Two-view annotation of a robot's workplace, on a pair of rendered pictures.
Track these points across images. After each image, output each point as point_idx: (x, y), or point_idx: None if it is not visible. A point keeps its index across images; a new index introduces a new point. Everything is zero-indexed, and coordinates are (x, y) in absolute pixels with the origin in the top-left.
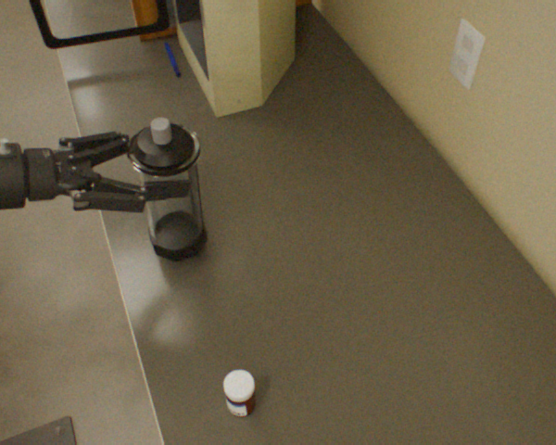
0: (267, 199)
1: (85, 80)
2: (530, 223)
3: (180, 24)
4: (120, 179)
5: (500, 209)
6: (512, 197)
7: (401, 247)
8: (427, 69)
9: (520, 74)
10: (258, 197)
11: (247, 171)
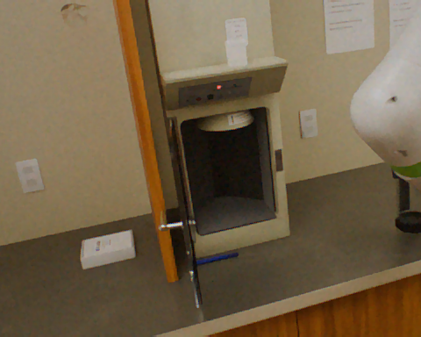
0: (364, 214)
1: (230, 303)
2: (372, 154)
3: (199, 234)
4: (357, 265)
5: (357, 165)
6: (359, 154)
7: (387, 182)
8: (285, 154)
9: (338, 106)
10: (363, 217)
11: (341, 221)
